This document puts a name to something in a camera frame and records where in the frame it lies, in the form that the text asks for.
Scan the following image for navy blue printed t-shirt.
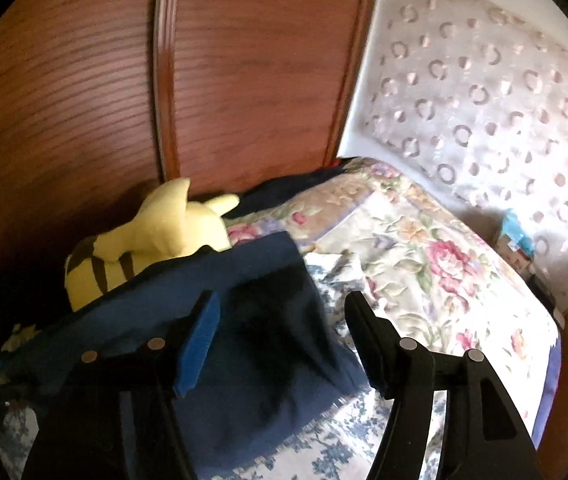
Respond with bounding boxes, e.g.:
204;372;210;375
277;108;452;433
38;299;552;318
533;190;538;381
5;232;365;479

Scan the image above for blue floral white blanket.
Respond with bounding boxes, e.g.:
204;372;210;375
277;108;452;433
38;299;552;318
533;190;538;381
0;249;450;480

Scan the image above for floral bed quilt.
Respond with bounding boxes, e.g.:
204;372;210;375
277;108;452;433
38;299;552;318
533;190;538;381
225;158;561;439

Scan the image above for blue tissue box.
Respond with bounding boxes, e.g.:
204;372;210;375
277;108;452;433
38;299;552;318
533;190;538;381
493;209;534;280

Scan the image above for yellow plush toy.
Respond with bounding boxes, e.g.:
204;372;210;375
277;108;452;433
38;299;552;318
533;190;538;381
64;178;239;312

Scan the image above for navy blue bed blanket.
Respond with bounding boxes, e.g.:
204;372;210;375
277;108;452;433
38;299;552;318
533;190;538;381
223;157;352;220

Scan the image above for wooden wardrobe sliding doors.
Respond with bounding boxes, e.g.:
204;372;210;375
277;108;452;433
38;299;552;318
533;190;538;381
0;0;374;266

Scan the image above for circle-patterned sheer curtain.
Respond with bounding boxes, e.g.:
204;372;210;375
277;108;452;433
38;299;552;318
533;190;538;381
354;0;568;309

